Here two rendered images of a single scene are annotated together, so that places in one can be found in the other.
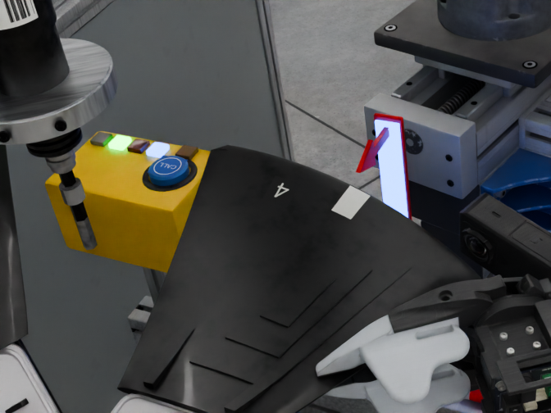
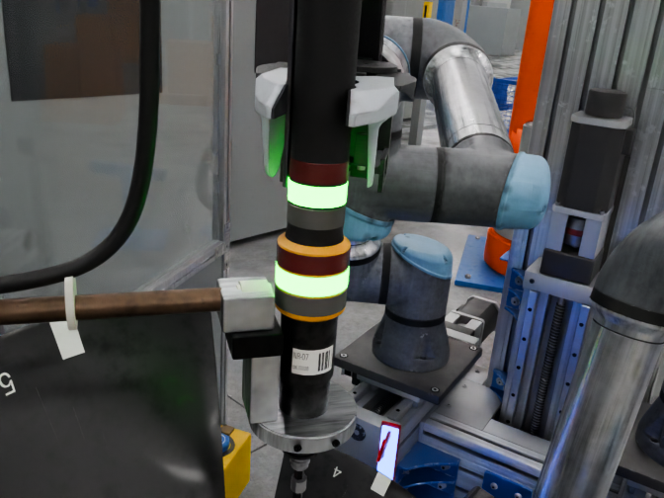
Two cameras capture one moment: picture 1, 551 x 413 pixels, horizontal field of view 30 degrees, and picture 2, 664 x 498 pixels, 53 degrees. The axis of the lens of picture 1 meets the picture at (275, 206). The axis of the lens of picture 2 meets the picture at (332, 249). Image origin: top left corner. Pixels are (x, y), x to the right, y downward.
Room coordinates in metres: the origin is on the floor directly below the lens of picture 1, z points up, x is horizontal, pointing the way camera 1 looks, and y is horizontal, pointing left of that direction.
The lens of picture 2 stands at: (0.05, 0.19, 1.69)
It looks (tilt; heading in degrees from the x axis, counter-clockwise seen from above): 21 degrees down; 343
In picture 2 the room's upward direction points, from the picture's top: 4 degrees clockwise
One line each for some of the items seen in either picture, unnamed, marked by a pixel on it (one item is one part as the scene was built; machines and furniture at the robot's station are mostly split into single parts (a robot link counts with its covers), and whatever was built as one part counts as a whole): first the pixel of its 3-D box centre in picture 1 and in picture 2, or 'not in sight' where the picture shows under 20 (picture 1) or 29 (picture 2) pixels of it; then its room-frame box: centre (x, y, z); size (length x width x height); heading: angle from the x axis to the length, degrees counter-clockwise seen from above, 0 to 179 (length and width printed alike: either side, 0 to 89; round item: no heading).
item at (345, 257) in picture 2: not in sight; (313, 252); (0.40, 0.09, 1.54); 0.04 x 0.04 x 0.01
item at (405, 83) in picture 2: not in sight; (376, 88); (0.45, 0.04, 1.63); 0.09 x 0.05 x 0.02; 165
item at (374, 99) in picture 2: not in sight; (369, 137); (0.41, 0.06, 1.61); 0.09 x 0.03 x 0.06; 165
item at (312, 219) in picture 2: not in sight; (316, 210); (0.40, 0.09, 1.57); 0.03 x 0.03 x 0.01
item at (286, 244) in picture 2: not in sight; (311, 272); (0.40, 0.09, 1.53); 0.04 x 0.04 x 0.05
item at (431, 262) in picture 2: not in sight; (416, 274); (1.11, -0.31, 1.20); 0.13 x 0.12 x 0.14; 71
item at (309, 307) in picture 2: not in sight; (310, 291); (0.40, 0.09, 1.52); 0.04 x 0.04 x 0.01
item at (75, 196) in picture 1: (76, 204); (297, 492); (0.40, 0.09, 1.37); 0.01 x 0.01 x 0.05
